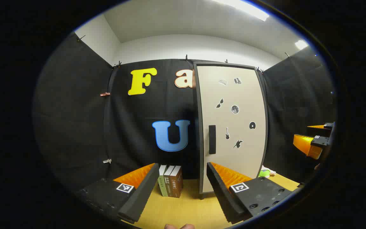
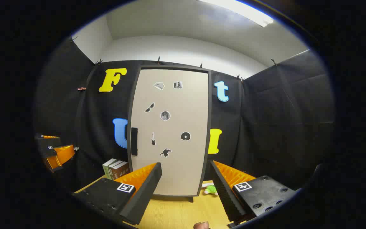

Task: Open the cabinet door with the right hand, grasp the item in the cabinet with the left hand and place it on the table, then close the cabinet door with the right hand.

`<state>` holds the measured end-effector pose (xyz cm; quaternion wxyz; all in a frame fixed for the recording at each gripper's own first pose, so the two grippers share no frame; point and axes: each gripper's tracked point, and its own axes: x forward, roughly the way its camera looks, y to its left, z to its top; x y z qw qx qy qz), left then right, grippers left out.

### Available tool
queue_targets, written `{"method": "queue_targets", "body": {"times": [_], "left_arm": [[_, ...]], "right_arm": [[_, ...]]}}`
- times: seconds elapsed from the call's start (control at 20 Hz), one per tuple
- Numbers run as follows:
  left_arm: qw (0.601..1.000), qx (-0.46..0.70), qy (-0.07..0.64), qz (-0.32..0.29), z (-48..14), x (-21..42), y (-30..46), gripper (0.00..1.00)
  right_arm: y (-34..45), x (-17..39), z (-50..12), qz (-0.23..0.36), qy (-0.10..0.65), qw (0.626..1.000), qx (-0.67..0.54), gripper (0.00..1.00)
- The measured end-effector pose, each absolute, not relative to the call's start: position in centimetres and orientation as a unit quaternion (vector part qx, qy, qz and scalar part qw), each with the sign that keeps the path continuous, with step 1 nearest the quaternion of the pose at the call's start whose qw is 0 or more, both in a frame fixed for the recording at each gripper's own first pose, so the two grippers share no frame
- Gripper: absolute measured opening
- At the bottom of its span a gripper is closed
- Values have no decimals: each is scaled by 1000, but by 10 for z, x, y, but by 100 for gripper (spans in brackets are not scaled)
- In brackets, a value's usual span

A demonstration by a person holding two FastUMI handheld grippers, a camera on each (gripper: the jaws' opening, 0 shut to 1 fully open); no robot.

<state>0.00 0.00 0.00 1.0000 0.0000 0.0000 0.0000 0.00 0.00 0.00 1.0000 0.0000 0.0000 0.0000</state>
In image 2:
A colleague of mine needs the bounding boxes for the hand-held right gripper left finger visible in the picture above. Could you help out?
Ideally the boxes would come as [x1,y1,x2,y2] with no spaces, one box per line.
[72,162,163,226]

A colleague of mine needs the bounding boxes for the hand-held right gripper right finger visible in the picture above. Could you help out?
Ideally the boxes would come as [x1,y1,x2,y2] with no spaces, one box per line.
[209,160,298,223]

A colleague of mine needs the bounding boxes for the black door handle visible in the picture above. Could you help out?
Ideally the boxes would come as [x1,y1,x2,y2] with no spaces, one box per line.
[131,127,138,156]

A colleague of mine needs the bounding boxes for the beige cabinet door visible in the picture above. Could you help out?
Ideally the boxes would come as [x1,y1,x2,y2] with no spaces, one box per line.
[128,67,211,197]

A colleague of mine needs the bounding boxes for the ceiling light panel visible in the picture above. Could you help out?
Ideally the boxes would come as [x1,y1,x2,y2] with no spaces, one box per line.
[199,0,274,27]

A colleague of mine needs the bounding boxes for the black backdrop cloth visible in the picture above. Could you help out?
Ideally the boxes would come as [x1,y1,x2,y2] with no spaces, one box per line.
[34,35,334,191]

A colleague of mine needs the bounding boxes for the row of black backdrop clips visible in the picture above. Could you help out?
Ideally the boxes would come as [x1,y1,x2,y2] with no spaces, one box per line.
[71,36,279,83]

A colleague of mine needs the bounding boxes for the green plush toy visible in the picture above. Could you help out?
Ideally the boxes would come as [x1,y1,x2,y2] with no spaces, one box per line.
[202,183,218,196]

